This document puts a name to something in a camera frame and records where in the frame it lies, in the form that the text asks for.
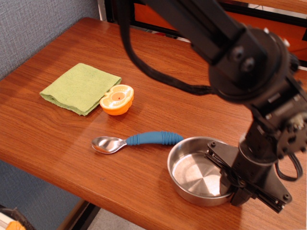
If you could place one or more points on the green folded towel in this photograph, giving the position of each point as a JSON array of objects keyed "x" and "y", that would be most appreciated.
[{"x": 80, "y": 88}]

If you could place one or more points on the orange toy fruit half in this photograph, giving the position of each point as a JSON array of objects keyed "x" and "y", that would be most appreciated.
[{"x": 117, "y": 100}]

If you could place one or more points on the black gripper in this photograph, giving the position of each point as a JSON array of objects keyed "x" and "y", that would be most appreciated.
[{"x": 247, "y": 170}]

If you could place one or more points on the spoon with blue handle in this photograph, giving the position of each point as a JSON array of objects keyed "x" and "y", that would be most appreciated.
[{"x": 110, "y": 145}]

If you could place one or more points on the orange object at floor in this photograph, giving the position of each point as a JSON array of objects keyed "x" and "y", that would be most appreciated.
[{"x": 15, "y": 225}]

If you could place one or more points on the stainless steel pot with handle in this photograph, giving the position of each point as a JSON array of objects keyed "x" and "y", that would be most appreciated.
[{"x": 195, "y": 178}]

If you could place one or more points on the black metal frame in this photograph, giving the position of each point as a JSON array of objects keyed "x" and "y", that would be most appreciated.
[{"x": 280, "y": 23}]

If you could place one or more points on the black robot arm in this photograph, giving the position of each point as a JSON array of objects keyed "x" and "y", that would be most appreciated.
[{"x": 252, "y": 67}]

